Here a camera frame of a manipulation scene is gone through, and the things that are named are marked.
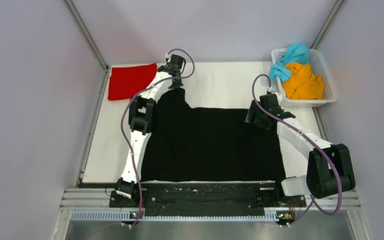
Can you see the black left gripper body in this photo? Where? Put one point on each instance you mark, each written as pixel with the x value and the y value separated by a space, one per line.
pixel 176 84

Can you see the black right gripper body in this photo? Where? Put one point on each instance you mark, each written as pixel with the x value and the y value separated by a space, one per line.
pixel 260 119

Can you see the black t shirt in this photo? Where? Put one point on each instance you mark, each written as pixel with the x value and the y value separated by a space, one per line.
pixel 208 145

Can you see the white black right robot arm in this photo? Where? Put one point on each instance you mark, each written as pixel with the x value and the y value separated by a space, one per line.
pixel 329 166

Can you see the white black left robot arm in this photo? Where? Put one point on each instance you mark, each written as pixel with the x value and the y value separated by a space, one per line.
pixel 140 112

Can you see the red folded t shirt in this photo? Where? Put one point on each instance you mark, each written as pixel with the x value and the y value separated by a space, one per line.
pixel 124 82

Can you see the orange t shirt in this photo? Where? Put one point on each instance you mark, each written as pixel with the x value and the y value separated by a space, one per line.
pixel 303 84

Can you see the white plastic laundry basket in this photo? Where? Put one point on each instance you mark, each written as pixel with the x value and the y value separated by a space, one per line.
pixel 320 67

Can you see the light blue t shirt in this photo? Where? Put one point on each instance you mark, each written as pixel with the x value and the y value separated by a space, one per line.
pixel 295 53

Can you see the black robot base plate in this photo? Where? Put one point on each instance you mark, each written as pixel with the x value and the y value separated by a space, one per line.
pixel 208 199

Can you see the aluminium frame rail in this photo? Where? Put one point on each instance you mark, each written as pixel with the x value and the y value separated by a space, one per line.
pixel 93 204

